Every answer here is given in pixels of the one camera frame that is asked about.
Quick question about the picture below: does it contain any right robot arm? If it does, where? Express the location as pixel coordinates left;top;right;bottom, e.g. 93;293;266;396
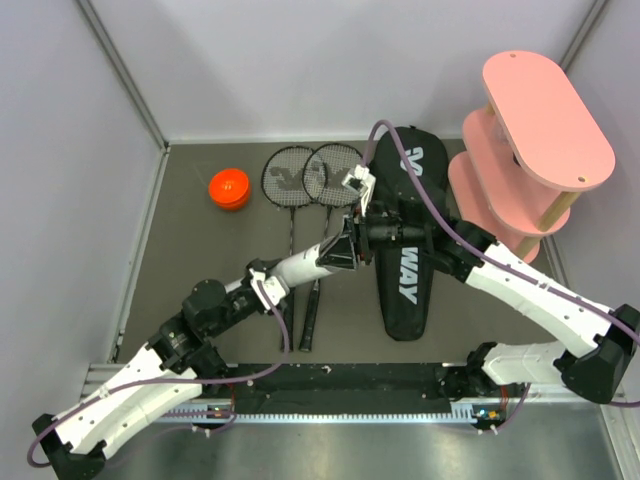
316;204;639;404

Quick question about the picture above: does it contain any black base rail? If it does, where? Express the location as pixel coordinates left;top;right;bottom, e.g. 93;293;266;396
234;363;477;415

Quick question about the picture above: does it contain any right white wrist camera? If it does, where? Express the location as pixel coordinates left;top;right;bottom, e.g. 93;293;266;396
341;164;376;216

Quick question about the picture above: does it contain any orange bowl stack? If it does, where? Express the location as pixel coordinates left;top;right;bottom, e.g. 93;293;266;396
208;168;251;211

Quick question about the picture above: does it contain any black badminton racket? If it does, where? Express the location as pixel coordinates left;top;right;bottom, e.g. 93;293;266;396
298;142;362;352
261;144;327;353

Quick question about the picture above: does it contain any white shuttlecock tube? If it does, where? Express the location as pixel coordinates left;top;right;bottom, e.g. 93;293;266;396
269;240;339;292

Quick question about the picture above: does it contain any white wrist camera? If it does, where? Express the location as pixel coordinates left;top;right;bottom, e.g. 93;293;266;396
341;164;376;216
249;269;290;310

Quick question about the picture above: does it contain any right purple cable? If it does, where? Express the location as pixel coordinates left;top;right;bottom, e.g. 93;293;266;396
362;119;640;409

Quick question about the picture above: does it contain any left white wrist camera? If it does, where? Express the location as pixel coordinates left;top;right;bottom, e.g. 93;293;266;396
249;269;290;310

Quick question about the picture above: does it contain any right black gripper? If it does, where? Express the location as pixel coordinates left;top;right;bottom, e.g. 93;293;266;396
316;201;428;272

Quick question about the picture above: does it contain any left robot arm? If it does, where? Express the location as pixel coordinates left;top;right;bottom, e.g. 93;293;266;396
33;261;294;479

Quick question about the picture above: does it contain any black racket bag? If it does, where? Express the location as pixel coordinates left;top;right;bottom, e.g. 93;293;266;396
369;126;449;341

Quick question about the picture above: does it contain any pink tiered shelf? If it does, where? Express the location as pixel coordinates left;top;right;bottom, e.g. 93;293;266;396
448;50;616;262

